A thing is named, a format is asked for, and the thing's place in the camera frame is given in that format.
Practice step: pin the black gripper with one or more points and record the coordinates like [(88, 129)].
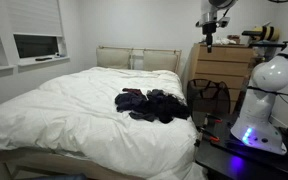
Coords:
[(208, 29)]

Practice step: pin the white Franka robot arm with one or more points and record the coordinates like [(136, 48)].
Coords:
[(267, 100)]

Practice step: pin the black mesh laundry bag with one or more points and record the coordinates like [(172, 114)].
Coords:
[(207, 100)]

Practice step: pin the dark red sock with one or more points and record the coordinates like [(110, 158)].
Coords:
[(132, 90)]

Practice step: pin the white cloth on dresser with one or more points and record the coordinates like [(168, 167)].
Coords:
[(224, 41)]

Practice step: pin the light wooden dresser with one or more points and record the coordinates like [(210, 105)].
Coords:
[(224, 63)]

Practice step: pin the small brown box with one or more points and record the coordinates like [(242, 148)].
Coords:
[(234, 38)]

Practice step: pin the beige headboard cushion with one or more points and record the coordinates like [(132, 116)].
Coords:
[(160, 61), (113, 58)]

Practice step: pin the black metal shelf stand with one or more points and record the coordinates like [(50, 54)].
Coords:
[(267, 44)]

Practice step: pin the yellow and black roll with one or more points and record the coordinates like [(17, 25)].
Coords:
[(267, 33)]

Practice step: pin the pile of dark socks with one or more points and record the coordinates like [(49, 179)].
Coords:
[(154, 106)]

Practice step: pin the black robot table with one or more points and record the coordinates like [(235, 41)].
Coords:
[(244, 163)]

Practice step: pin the bed with white duvet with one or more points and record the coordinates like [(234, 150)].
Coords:
[(84, 113)]

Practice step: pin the small white sill object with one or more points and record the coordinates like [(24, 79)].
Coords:
[(60, 54)]

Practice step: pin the black remote control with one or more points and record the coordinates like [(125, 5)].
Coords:
[(43, 59)]

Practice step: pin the dark window pane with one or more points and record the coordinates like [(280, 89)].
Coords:
[(35, 45)]

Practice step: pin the white window blind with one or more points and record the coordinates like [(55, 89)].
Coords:
[(34, 16)]

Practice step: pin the dark blue fabric item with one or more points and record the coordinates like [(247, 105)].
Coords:
[(57, 177)]

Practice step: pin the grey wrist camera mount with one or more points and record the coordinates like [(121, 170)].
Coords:
[(217, 22)]

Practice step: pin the wooden headboard frame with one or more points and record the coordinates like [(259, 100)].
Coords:
[(137, 50)]

